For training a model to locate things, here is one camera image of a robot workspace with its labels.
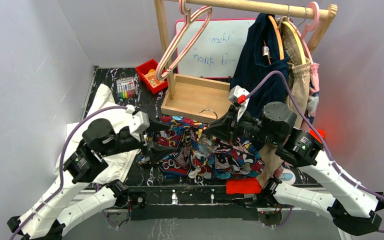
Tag marker pen pack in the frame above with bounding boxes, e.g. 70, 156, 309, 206
115, 77, 137, 100

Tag pink hanger far right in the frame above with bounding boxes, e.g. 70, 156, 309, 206
294, 1, 320, 64

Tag white cloth garment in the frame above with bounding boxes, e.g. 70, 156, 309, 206
64, 84, 140, 185

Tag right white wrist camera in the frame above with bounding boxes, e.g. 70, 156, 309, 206
228, 85, 250, 122

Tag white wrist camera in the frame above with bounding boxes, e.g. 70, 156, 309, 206
125, 104, 150, 136
228, 85, 250, 122

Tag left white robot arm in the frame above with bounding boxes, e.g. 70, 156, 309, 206
7, 112, 175, 240

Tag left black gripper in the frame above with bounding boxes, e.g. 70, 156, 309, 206
100, 109, 178, 162

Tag red plastic bin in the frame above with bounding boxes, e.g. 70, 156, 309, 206
135, 59, 168, 95

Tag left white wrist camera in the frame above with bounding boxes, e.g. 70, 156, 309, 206
125, 104, 150, 136

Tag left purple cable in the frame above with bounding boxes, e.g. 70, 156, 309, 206
9, 105, 135, 240

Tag orange wooden hanger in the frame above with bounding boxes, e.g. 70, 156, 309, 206
198, 108, 219, 120

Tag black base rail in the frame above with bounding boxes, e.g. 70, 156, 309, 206
129, 185, 285, 221

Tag beige plastic hanger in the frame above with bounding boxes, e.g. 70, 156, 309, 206
162, 4, 212, 75

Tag comic print shorts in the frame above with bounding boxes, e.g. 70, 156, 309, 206
147, 116, 265, 181

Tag wooden clothes rack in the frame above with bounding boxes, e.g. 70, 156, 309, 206
154, 0, 338, 122

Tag pink plastic hanger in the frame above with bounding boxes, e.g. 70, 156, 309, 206
155, 0, 214, 81

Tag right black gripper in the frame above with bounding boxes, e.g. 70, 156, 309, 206
204, 104, 281, 146

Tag pink patterned garment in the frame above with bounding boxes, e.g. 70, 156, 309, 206
260, 61, 320, 181

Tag pink framed whiteboard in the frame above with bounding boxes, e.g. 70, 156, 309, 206
177, 18, 256, 79

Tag orange hanger with navy shorts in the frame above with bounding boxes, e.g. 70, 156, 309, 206
267, 14, 285, 60

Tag beige shorts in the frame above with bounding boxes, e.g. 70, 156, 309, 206
254, 31, 311, 188

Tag orange shorts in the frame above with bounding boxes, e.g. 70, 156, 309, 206
226, 177, 262, 195

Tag navy blue shorts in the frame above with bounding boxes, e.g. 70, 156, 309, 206
230, 13, 289, 119

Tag orange card box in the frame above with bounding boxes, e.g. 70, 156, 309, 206
144, 69, 164, 89

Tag small red cloth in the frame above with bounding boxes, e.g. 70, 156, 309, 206
310, 129, 325, 143

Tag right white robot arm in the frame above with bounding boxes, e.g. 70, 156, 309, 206
204, 102, 384, 236

